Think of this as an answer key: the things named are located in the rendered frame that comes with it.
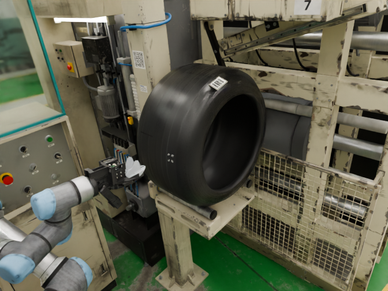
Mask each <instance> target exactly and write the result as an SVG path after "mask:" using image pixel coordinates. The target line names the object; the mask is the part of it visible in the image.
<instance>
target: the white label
mask: <svg viewBox="0 0 388 291"><path fill-rule="evenodd" d="M226 83H227V81H226V80H224V79H223V78H221V77H217V78H216V79H215V80H214V81H212V82H211V83H210V84H209V85H210V86H212V87H213V88H215V89H216V90H219V89H220V88H221V87H222V86H223V85H225V84H226Z"/></svg>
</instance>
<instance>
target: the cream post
mask: <svg viewBox="0 0 388 291"><path fill-rule="evenodd" d="M121 5H122V11H123V15H124V21H125V26H128V24H132V23H136V25H151V24H156V23H160V22H162V21H165V9H164V4H163V0H121ZM126 34H127V37H128V44H129V50H130V57H131V60H132V67H133V73H134V77H135V83H136V90H137V96H138V100H139V106H140V112H142V110H143V107H144V105H145V102H146V100H147V98H148V96H149V95H150V93H151V91H152V90H153V89H154V87H155V86H156V85H157V83H158V82H159V81H160V80H161V79H162V78H163V77H164V76H165V75H167V74H168V73H169V72H171V65H170V55H169V45H168V39H167V29H166V24H163V25H160V26H157V27H153V28H147V29H140V28H137V30H134V31H130V30H129V29H126ZM132 50H134V51H142V52H143V55H144V63H145V69H140V68H136V67H135V63H134V59H133V53H132ZM140 85H143V86H147V92H143V91H141V90H140ZM158 215H159V221H160V225H161V231H162V238H163V244H164V248H165V254H166V260H167V267H168V271H169V277H170V278H172V276H174V277H175V281H176V283H178V284H179V285H180V286H183V285H184V284H185V283H186V282H187V281H188V274H189V275H190V276H191V277H192V276H193V275H194V270H193V260H192V250H191V240H190V234H189V228H188V227H187V226H185V225H183V224H182V223H181V222H179V221H177V220H176V219H174V218H172V217H171V216H169V215H167V214H166V213H165V212H163V211H161V210H160V209H158Z"/></svg>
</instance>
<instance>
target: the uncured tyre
mask: <svg viewBox="0 0 388 291"><path fill-rule="evenodd" d="M217 77H221V78H223V79H224V80H226V81H227V83H226V84H225V85H223V86H222V87H221V88H220V89H219V90H216V89H215V88H213V87H212V86H210V85H209V84H210V83H211V82H212V81H214V80H215V79H216V78H217ZM265 130H266V107H265V103H264V99H263V96H262V93H261V91H260V90H259V88H258V86H257V84H256V83H255V81H254V79H253V78H252V77H251V76H250V75H248V74H247V73H245V72H243V71H241V70H239V69H236V68H231V67H225V66H218V65H209V64H201V63H193V64H187V65H183V66H180V67H178V68H175V69H174V70H172V71H171V72H169V73H168V74H167V75H165V76H164V77H163V78H162V79H161V80H160V81H159V82H158V83H157V85H156V86H155V87H154V89H153V90H152V91H151V93H150V95H149V96H148V98H147V100H146V102H145V105H144V107H143V110H142V112H141V116H140V119H139V124H138V129H137V152H138V156H139V161H140V164H141V165H144V166H145V170H144V172H145V173H146V175H147V176H148V177H149V178H150V180H151V181H152V182H153V183H154V184H155V185H156V186H158V187H160V188H162V189H163V190H165V191H167V192H168V193H170V192H169V191H171V192H172V193H173V194H172V193H171V194H172V195H174V196H176V197H178V198H179V199H181V200H183V201H185V202H187V203H189V204H191V205H195V206H202V207H207V206H212V205H215V204H217V203H219V202H221V201H224V200H226V199H227V198H229V197H231V196H232V195H233V194H234V193H236V192H237V191H238V190H239V189H240V188H241V186H242V185H243V184H244V182H245V181H246V180H247V178H248V177H249V175H250V173H251V172H252V170H253V168H254V166H255V164H256V161H257V159H258V157H259V154H260V151H261V149H262V145H263V140H264V135H265ZM141 132H144V133H146V134H149V135H151V136H153V137H151V136H149V135H146V134H144V133H141ZM167 152H171V153H174V164H172V163H168V162H167ZM168 190H169V191H168Z"/></svg>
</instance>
